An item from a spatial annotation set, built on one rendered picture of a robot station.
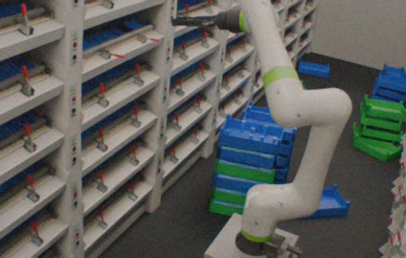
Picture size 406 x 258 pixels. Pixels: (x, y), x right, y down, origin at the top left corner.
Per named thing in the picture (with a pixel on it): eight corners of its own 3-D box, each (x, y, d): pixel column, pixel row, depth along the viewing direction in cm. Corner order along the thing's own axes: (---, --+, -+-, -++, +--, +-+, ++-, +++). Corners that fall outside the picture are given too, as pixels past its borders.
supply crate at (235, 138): (282, 137, 267) (284, 123, 264) (278, 155, 250) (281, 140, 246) (225, 127, 272) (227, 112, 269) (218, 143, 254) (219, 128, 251)
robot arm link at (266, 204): (286, 239, 188) (296, 198, 178) (247, 245, 183) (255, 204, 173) (272, 216, 198) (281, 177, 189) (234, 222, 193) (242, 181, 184)
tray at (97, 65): (160, 44, 226) (168, 26, 221) (78, 84, 175) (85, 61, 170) (124, 23, 229) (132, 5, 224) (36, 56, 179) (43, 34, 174)
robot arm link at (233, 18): (246, 4, 195) (238, 8, 187) (248, 34, 199) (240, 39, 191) (231, 5, 197) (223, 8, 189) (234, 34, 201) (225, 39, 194)
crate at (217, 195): (271, 190, 281) (274, 178, 278) (267, 210, 264) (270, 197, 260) (218, 179, 286) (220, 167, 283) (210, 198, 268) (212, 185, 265)
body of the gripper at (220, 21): (225, 32, 193) (203, 32, 197) (233, 28, 200) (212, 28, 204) (224, 12, 190) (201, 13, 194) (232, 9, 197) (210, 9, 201)
